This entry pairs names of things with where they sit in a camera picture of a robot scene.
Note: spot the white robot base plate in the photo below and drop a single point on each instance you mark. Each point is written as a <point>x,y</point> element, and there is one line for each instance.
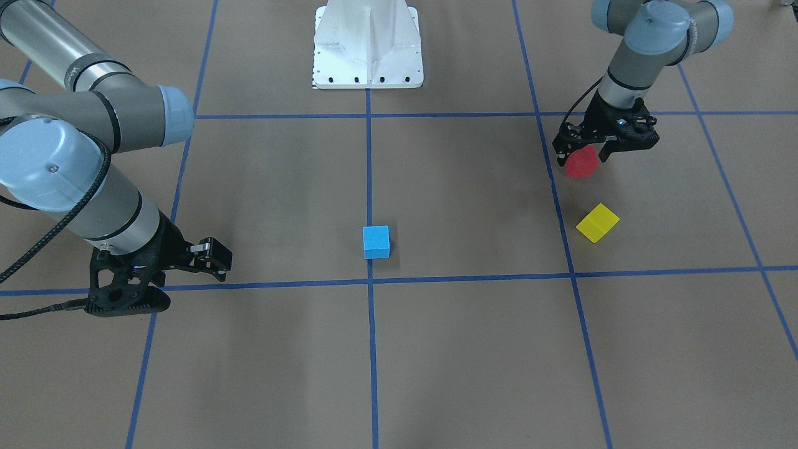
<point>367,45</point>

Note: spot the red cube block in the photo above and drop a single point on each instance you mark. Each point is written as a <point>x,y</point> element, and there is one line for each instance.
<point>582,163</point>

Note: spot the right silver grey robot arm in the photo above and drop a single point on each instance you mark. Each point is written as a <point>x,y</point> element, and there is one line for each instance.
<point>57,159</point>

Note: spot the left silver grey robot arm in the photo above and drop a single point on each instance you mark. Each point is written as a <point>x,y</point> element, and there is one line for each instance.
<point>655,35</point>

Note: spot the yellow cube block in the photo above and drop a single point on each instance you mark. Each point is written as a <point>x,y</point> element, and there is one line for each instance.
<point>597,223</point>

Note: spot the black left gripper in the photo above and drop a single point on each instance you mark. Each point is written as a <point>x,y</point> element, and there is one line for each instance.
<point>602,116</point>

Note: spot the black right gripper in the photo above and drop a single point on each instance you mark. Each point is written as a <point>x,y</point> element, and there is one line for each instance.
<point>173,244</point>

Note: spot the blue cube block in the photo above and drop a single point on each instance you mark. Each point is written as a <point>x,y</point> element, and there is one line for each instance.
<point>376,242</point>

